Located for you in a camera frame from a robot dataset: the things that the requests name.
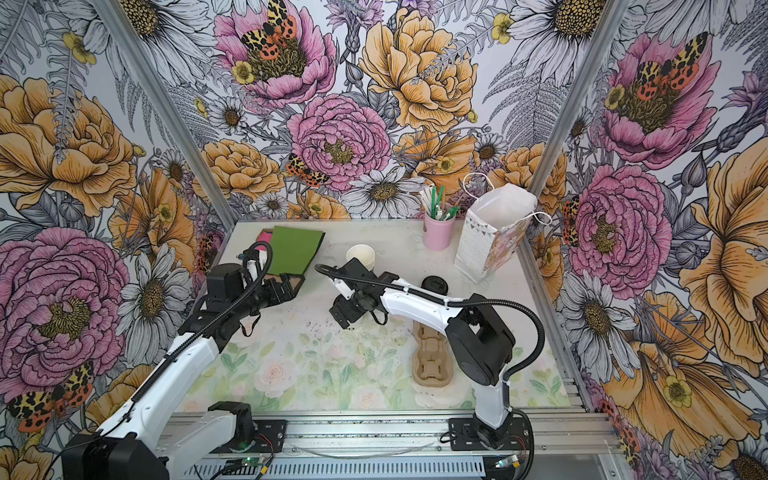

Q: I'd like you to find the cartoon animal paper gift bag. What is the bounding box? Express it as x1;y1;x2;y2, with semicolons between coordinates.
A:
454;174;552;283

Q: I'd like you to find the stack of paper cups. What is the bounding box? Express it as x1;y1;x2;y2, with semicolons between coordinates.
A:
346;244;376;271

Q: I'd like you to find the pink paper napkin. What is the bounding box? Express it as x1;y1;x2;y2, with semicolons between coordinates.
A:
256;229;273;244

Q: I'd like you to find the aluminium front frame rail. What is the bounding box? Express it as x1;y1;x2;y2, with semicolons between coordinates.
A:
161;410;619;457

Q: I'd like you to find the pink plastic straw cup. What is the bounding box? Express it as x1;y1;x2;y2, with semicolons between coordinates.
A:
422;216;455;251

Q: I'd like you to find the stack of black lids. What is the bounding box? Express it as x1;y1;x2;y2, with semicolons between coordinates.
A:
421;275;449;296

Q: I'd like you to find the brown pulp cup carrier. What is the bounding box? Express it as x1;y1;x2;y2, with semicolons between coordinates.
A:
412;321;454;388

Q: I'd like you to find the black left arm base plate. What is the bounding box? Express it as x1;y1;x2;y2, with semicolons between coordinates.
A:
211;419;288;454

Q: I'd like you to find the aluminium corner post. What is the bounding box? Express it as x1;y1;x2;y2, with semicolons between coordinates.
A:
527;0;631;199
94;1;238;232

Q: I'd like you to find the white ventilated cable duct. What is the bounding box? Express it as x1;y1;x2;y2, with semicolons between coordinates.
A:
180;454;486;479

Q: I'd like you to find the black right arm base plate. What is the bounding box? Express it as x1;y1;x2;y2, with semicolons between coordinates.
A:
441;414;533;451

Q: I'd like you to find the aluminium left corner post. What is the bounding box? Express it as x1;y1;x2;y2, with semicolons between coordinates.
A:
94;1;238;232

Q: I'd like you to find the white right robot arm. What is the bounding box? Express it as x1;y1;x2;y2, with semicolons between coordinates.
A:
315;259;515;449

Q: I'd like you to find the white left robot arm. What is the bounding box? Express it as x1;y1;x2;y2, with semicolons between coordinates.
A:
59;241;295;479

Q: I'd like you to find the aluminium right corner post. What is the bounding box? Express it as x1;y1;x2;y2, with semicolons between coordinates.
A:
527;0;631;199

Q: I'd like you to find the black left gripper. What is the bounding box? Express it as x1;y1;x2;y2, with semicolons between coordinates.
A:
233;273;305;318

